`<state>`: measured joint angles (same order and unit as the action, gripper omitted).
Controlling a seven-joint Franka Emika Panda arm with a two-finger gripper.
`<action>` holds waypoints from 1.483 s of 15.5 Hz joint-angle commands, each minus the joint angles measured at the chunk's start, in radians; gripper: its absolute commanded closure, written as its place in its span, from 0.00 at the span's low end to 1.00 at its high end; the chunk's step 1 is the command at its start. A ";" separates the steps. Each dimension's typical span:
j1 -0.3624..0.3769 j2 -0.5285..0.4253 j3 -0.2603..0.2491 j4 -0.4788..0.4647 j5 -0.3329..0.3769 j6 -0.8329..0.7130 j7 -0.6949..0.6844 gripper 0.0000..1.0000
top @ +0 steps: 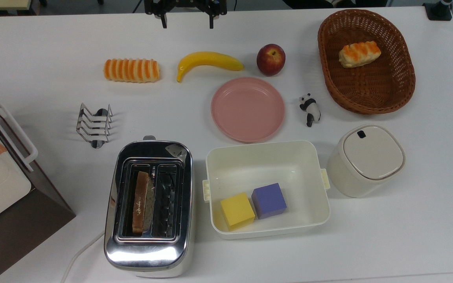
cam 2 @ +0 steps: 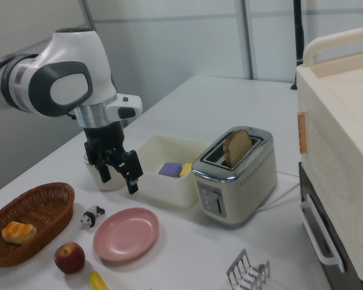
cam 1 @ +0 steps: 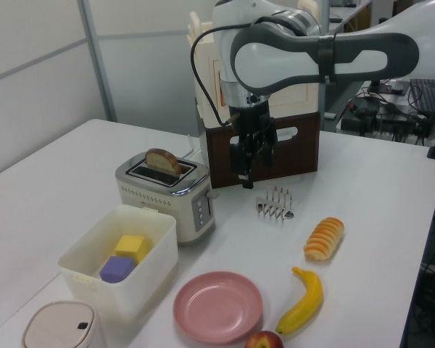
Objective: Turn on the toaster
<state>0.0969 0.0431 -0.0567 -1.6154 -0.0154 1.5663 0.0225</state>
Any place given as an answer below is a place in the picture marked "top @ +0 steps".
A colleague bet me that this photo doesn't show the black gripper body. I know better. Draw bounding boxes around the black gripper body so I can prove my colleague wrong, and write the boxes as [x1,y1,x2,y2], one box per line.
[144,0,228,18]

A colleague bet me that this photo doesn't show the chrome two-slot toaster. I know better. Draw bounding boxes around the chrome two-slot toaster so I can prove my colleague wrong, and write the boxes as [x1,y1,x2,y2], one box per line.
[104,136,194,279]

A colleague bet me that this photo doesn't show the yellow banana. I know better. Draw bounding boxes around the yellow banana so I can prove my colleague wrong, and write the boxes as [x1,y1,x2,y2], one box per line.
[177,51,245,83]

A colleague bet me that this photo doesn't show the striped orange bread roll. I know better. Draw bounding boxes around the striped orange bread roll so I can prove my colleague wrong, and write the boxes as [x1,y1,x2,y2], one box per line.
[103,58,161,83]

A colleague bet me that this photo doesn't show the red apple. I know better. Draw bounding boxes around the red apple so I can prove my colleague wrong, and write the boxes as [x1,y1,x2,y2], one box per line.
[256,44,286,77]

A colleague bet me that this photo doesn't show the pink plate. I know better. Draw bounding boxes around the pink plate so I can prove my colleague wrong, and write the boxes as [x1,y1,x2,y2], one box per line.
[211,77,286,143]

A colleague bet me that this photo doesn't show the metal toast rack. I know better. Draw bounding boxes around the metal toast rack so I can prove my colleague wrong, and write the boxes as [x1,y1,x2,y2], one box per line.
[76,103,113,149]

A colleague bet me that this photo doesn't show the panda figurine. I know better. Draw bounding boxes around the panda figurine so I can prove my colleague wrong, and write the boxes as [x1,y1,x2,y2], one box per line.
[299,93,321,128]

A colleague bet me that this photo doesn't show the orange glazed pastry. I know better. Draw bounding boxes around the orange glazed pastry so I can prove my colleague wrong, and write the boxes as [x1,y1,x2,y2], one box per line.
[338,41,381,69]

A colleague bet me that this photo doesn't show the white plastic container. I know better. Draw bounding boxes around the white plastic container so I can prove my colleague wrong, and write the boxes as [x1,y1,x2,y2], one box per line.
[202,140,331,240]

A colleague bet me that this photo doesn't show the beige table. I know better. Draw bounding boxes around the beige table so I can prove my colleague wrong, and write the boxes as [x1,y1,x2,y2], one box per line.
[0,0,33,11]

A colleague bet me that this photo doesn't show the brown wicker basket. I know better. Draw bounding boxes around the brown wicker basket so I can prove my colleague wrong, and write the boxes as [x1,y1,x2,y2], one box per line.
[317,9,416,115]

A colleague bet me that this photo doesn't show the bread slice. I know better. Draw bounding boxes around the bread slice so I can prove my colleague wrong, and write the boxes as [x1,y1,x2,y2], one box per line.
[132,171,156,235]

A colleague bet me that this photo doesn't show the purple cube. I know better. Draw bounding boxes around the purple cube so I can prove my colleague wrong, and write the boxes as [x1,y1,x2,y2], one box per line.
[251,183,287,220]

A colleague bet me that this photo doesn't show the yellow cube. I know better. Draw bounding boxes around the yellow cube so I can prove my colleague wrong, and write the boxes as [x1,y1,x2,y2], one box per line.
[220,192,256,231]

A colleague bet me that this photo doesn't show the cream lidded canister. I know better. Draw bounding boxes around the cream lidded canister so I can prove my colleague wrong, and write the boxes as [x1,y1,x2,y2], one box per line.
[326,125,406,198]

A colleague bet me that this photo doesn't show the white and brown oven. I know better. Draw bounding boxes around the white and brown oven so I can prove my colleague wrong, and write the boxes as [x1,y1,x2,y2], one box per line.
[0,92,76,283]

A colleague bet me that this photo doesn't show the black camera stand base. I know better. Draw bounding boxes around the black camera stand base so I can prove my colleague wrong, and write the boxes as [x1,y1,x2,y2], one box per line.
[423,0,453,21]

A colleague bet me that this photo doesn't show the white power cable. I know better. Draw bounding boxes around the white power cable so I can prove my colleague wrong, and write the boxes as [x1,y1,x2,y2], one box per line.
[60,232,105,283]

